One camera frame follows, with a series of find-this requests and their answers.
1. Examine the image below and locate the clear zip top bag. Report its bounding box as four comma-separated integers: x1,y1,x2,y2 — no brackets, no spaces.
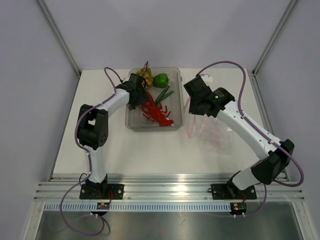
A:
183,97,234,155

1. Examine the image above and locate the white slotted cable duct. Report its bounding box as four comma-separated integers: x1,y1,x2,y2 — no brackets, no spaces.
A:
44,201,231,213

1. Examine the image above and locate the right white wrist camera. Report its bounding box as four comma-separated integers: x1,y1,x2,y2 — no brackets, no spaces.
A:
200,73,214,85

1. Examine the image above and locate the left aluminium frame post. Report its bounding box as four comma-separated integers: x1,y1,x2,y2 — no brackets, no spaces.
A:
35,0,82,79

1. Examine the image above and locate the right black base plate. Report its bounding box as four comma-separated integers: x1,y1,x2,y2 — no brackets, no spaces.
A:
207,183,257,200

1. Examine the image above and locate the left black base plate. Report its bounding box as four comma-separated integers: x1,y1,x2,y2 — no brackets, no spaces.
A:
79,183,124,200

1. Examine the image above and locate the green toy bell pepper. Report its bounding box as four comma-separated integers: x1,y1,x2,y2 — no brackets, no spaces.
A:
153,73,170,88

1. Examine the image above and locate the aluminium frame post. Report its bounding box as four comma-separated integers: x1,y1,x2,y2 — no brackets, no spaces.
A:
252,0,300,77
35,0,82,79

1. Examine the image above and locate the yellow toy grape bunch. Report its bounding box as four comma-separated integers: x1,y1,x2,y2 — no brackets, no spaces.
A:
136,61,153,90

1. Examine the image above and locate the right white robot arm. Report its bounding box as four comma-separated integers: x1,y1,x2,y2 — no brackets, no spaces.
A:
184,76,295,199

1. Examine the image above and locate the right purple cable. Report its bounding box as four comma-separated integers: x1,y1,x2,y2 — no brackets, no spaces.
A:
196,60,305,218

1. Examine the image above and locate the aluminium mounting rail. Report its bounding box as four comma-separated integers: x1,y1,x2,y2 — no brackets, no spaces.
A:
33,173,306,202

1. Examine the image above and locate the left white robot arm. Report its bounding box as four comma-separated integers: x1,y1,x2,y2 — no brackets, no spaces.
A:
75,73,149,200

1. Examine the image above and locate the green toy scallion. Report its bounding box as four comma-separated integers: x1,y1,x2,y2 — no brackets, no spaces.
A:
154,85,174,107

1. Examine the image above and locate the clear plastic tray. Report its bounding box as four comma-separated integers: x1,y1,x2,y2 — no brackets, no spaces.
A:
125,65,183,132

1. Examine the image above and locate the right aluminium frame post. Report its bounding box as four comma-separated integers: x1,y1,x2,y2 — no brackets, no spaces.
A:
252,0,300,77

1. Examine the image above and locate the red toy lobster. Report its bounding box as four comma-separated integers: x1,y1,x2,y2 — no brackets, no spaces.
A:
140,91,174,127

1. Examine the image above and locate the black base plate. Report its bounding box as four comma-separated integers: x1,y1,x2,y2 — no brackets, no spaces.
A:
207,183,257,200
79,183,124,200

